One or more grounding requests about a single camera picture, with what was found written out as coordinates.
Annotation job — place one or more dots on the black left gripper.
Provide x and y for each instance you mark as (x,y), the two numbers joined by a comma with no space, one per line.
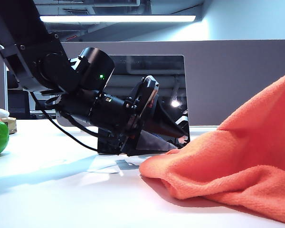
(142,102)

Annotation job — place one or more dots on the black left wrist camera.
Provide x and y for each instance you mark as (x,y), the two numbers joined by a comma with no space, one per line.
(111,145)

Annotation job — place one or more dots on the black office chair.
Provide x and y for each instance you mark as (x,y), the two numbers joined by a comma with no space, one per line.
(16,107)

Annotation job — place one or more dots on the black glossy standing panel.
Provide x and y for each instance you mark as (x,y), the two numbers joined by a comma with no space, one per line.
(156,66)

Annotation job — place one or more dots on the large grey desk divider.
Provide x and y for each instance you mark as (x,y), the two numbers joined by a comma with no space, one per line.
(228,71)

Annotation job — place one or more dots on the gold tissue pack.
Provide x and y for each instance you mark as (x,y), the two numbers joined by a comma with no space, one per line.
(12,126)

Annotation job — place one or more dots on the long ceiling light strip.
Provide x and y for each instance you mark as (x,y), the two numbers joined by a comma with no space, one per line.
(133,19)

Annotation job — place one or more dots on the orange microfibre cloth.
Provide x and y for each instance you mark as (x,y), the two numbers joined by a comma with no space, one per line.
(228,166)

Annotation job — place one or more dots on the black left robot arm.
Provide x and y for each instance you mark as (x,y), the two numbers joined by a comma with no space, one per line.
(50,71)

